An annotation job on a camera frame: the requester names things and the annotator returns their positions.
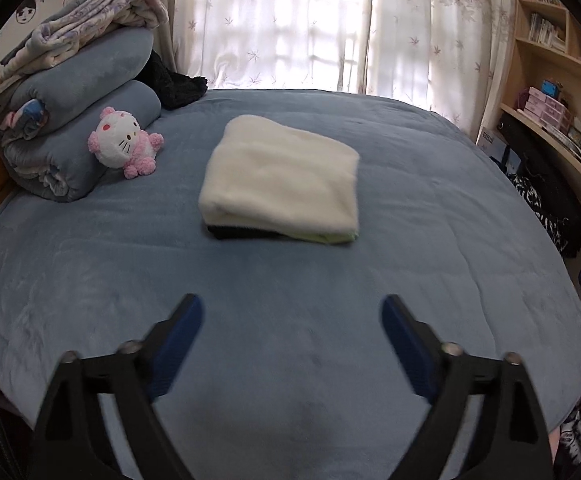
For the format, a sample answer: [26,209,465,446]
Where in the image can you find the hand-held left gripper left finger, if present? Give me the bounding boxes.
[33,293,204,480]

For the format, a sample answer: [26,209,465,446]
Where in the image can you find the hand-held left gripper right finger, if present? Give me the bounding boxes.
[381,294,555,480]

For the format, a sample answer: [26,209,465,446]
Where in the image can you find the cream fluffy cardigan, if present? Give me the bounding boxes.
[199,114,361,243]

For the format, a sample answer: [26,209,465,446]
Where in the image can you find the black white patterned garment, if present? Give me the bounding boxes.
[507,172,571,258]

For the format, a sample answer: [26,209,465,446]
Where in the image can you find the blue bed blanket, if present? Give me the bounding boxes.
[0,87,581,480]

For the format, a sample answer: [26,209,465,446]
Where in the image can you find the light green folded garment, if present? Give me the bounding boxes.
[205,222,360,246]

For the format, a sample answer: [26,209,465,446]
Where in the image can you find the white printed box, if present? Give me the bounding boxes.
[476,127,506,161]

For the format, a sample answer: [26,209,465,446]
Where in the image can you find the stack of pink boxes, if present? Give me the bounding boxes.
[523,86,573,133]

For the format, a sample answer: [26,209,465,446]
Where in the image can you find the white pink plush cat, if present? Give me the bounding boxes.
[88,106,165,180]

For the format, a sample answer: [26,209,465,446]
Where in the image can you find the rolled blue blanket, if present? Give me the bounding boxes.
[3,80,164,203]

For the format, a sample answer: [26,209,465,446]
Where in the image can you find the wooden shelf desk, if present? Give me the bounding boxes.
[487,0,581,241]

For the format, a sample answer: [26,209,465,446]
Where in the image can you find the black fluffy cloth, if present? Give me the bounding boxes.
[138,50,208,111]

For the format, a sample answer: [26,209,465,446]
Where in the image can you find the grey-blue pillows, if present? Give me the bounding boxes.
[0,27,154,136]

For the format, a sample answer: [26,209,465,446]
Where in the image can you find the white floral sheer curtain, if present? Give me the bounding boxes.
[365,0,518,138]
[170,0,376,93]

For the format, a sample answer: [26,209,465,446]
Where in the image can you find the patterned folded blanket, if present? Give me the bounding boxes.
[0,0,168,91]

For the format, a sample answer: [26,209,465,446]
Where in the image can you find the cartoon face wall sticker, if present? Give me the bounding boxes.
[15,0,44,24]

